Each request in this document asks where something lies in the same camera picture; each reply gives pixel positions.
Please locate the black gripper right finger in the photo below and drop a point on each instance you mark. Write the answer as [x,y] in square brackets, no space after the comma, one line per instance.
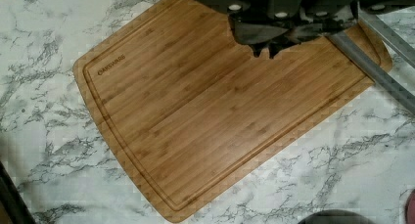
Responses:
[305,33]

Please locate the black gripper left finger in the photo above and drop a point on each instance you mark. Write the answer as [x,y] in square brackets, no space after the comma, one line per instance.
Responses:
[259,36]

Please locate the bamboo cutting board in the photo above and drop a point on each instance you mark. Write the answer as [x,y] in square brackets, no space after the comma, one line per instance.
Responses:
[188,112]

